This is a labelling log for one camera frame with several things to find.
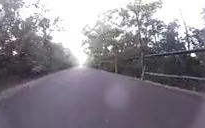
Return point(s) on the row of trees and bushes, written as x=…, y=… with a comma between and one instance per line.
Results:
x=20, y=50

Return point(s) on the pale road edge strip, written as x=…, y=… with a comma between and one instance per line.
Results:
x=10, y=90

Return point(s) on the row of trees behind fence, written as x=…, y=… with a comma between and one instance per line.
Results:
x=133, y=36

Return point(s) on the wooden rail fence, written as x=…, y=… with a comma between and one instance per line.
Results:
x=176, y=65

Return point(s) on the dark grey asphalt road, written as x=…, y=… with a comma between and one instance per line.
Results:
x=90, y=100

